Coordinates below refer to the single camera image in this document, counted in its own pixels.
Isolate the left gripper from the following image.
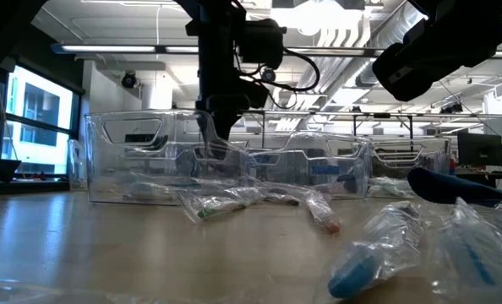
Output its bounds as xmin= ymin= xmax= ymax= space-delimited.
xmin=195 ymin=19 xmax=272 ymax=158

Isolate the green white toothbrush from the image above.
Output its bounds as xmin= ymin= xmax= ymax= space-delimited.
xmin=175 ymin=187 xmax=264 ymax=224

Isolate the clear plastic bin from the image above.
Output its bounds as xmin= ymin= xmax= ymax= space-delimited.
xmin=248 ymin=130 xmax=373 ymax=200
xmin=368 ymin=137 xmax=452 ymax=189
xmin=84 ymin=108 xmax=252 ymax=208
xmin=67 ymin=138 xmax=88 ymax=192

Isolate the blue cloth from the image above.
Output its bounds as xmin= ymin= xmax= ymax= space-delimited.
xmin=406 ymin=166 xmax=502 ymax=209

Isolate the overhead light bar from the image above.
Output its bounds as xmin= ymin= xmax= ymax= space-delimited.
xmin=50 ymin=41 xmax=502 ymax=59

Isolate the maroon white wrapped toothbrush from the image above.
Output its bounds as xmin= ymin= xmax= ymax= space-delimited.
xmin=262 ymin=183 xmax=343 ymax=236

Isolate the window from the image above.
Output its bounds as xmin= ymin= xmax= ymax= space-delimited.
xmin=0 ymin=62 xmax=83 ymax=182

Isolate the clear wrapped toothbrush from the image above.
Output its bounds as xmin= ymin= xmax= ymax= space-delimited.
xmin=368 ymin=176 xmax=417 ymax=199

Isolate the black computer monitor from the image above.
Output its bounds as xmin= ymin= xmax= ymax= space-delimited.
xmin=456 ymin=131 xmax=502 ymax=168

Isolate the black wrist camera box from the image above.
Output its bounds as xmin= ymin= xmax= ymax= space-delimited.
xmin=237 ymin=19 xmax=289 ymax=72

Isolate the black cable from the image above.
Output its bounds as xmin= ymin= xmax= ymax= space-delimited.
xmin=233 ymin=46 xmax=322 ymax=111

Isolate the black shelf frame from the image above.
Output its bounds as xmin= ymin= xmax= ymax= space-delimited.
xmin=242 ymin=108 xmax=502 ymax=147

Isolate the silver ventilation duct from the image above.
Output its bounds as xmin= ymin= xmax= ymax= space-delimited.
xmin=354 ymin=3 xmax=425 ymax=88

